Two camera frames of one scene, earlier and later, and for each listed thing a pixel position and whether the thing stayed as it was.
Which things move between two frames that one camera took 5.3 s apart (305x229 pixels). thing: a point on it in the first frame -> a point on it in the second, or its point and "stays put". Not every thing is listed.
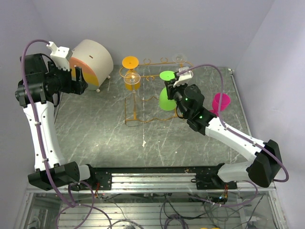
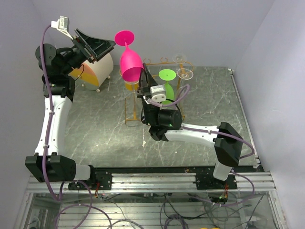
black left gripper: (77, 87) -> (93, 48)
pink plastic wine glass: (225, 102) -> (130, 63)
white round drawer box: (95, 61) stays put
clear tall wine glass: (132, 106) stays put
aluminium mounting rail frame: (152, 198) stays put
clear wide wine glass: (179, 58) stays put
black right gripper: (171, 89) -> (143, 84)
